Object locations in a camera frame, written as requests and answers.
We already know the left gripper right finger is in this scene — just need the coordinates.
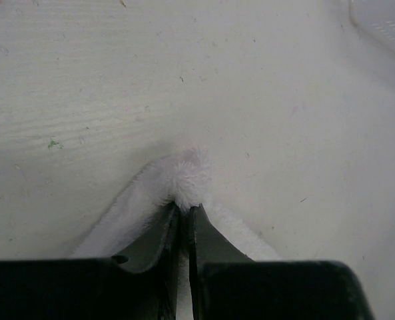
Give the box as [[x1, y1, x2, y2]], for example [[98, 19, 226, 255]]
[[187, 206, 374, 319]]

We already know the white towel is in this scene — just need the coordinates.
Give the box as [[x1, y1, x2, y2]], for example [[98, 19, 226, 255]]
[[69, 145, 283, 264]]

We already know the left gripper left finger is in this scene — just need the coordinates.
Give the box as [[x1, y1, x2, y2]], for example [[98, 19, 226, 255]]
[[0, 204, 180, 319]]

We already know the white plastic basket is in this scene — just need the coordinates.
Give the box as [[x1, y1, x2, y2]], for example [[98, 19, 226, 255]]
[[349, 0, 395, 53]]

